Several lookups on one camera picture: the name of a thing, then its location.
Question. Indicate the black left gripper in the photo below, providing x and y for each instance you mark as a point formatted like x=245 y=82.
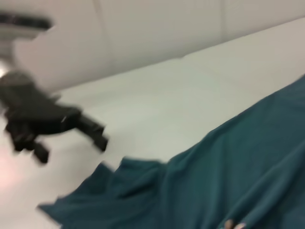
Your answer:
x=31 y=112

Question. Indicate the teal t-shirt with cream letters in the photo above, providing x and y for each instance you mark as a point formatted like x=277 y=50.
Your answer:
x=214 y=179

